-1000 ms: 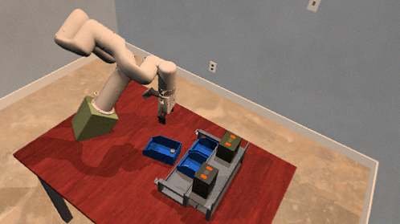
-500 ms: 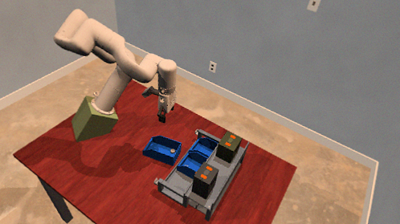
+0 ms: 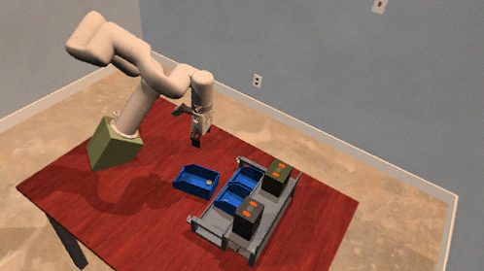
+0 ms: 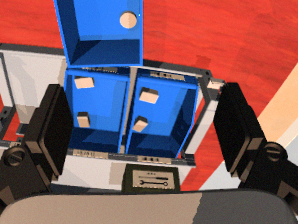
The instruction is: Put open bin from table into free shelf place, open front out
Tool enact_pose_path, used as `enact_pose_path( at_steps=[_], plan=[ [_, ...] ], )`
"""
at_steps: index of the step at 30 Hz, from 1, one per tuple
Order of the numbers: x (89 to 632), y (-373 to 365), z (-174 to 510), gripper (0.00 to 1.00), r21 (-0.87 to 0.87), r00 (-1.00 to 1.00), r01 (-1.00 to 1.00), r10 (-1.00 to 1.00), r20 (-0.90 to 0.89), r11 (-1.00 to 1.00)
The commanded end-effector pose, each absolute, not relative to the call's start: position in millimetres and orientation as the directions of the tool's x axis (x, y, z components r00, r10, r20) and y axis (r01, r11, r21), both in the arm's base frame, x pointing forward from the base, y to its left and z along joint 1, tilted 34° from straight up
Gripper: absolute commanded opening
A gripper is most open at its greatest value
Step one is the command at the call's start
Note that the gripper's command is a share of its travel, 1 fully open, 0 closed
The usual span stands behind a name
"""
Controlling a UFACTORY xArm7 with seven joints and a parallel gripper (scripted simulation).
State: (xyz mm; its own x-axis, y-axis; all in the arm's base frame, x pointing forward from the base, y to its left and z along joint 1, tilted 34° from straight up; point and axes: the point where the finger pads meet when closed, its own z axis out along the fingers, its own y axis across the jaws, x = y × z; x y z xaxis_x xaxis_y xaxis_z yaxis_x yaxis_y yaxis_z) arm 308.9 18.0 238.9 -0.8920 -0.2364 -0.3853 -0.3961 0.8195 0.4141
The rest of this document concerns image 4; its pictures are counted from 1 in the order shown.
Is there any blue bin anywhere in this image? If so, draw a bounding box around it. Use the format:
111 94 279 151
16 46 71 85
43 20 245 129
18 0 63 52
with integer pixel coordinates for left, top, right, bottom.
64 65 131 153
124 68 199 158
53 0 143 68

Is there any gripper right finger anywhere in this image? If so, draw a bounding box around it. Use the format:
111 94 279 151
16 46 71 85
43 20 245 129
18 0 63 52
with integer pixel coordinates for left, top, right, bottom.
213 82 298 216

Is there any white shelf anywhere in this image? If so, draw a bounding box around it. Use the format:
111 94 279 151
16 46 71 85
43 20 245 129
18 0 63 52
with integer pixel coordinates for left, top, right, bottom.
0 43 226 192

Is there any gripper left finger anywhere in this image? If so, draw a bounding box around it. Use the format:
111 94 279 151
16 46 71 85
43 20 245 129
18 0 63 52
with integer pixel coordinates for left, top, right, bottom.
0 84 73 215

